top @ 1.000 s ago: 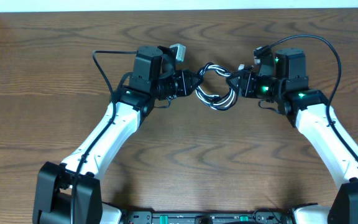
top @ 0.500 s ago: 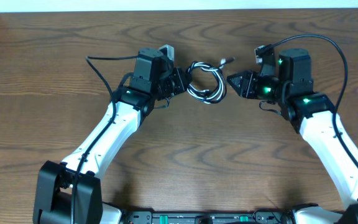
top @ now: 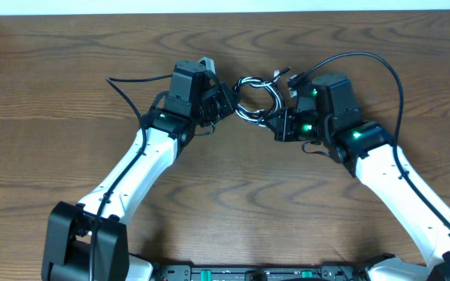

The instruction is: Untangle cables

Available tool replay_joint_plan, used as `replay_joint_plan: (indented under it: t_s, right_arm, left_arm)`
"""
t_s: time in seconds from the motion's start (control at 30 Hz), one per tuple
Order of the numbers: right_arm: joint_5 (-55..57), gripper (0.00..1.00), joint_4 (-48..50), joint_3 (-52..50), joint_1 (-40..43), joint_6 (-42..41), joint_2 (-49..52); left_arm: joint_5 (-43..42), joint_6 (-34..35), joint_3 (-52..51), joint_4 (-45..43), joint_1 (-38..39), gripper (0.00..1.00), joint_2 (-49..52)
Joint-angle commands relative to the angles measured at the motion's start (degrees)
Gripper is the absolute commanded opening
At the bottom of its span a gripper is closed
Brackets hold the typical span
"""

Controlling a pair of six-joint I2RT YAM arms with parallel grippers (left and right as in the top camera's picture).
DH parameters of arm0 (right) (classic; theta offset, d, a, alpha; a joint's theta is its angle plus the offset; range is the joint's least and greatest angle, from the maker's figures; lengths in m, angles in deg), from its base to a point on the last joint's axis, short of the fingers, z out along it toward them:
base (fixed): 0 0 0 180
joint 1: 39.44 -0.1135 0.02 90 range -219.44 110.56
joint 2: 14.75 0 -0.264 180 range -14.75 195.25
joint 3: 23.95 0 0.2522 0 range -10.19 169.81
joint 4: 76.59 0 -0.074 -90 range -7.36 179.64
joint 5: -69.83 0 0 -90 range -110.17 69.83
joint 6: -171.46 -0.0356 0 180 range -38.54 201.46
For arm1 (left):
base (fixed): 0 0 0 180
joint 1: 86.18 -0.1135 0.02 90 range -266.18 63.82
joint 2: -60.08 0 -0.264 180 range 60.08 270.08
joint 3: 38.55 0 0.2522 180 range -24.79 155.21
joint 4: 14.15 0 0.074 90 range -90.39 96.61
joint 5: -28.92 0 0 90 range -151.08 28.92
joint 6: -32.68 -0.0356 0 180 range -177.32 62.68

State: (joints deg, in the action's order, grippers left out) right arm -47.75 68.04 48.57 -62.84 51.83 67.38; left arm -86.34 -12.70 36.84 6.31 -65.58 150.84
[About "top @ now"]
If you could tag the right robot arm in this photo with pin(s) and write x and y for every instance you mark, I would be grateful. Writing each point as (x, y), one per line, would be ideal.
(326, 112)

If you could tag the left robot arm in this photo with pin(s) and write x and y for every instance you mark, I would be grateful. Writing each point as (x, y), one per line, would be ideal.
(88, 240)

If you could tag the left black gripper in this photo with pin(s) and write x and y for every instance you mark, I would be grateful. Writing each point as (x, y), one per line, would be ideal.
(225, 101)

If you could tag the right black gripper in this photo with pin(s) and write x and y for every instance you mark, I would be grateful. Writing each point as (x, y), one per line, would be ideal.
(285, 133)

